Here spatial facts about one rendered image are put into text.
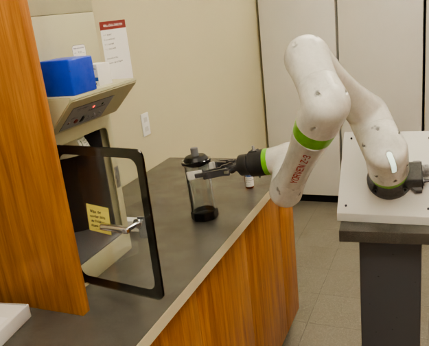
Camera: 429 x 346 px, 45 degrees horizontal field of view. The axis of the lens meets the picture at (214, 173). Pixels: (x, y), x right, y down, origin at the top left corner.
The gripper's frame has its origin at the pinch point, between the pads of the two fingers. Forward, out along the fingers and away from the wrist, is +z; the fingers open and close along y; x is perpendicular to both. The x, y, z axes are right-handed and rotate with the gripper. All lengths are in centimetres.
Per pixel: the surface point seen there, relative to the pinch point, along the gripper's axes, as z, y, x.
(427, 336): -59, -80, 123
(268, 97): 54, -251, 10
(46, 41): 6, 51, -54
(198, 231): 0.1, 11.9, 18.5
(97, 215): -1, 62, -8
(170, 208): 20.4, -6.7, 15.4
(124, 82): -3, 35, -38
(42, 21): 6, 51, -59
